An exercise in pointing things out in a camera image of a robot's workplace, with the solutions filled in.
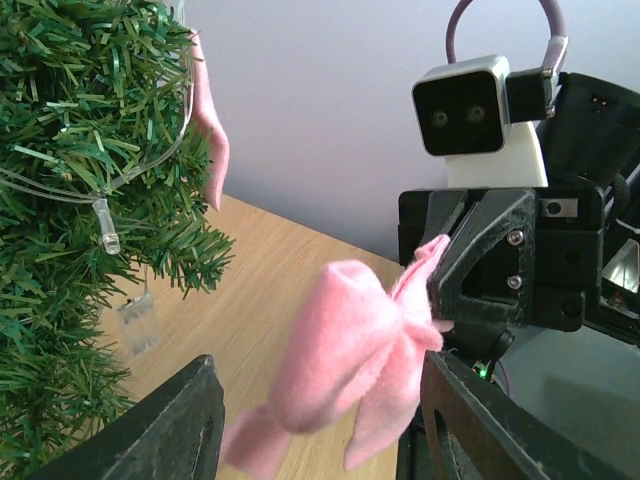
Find pink ornaments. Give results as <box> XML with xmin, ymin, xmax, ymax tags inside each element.
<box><xmin>221</xmin><ymin>235</ymin><xmax>453</xmax><ymax>479</ymax></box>

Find small green christmas tree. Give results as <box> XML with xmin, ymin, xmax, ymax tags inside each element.
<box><xmin>1</xmin><ymin>1</ymin><xmax>232</xmax><ymax>479</ymax></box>

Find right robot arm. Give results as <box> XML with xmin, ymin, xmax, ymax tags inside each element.
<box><xmin>398</xmin><ymin>73</ymin><xmax>639</xmax><ymax>349</ymax></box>

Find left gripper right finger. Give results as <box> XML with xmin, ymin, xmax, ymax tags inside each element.
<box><xmin>421</xmin><ymin>352</ymin><xmax>626</xmax><ymax>480</ymax></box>

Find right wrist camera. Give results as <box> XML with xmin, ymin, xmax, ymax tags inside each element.
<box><xmin>412</xmin><ymin>55</ymin><xmax>548</xmax><ymax>189</ymax></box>

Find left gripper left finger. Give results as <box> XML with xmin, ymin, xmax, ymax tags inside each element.
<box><xmin>30</xmin><ymin>355</ymin><xmax>225</xmax><ymax>480</ymax></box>

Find clear led light string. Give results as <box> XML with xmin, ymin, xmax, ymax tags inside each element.
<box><xmin>0</xmin><ymin>0</ymin><xmax>199</xmax><ymax>361</ymax></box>

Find pink felt triangle ornament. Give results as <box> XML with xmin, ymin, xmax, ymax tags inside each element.
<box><xmin>190</xmin><ymin>30</ymin><xmax>230</xmax><ymax>211</ymax></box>

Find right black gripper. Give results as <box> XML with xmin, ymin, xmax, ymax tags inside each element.
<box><xmin>398</xmin><ymin>186</ymin><xmax>605</xmax><ymax>332</ymax></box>

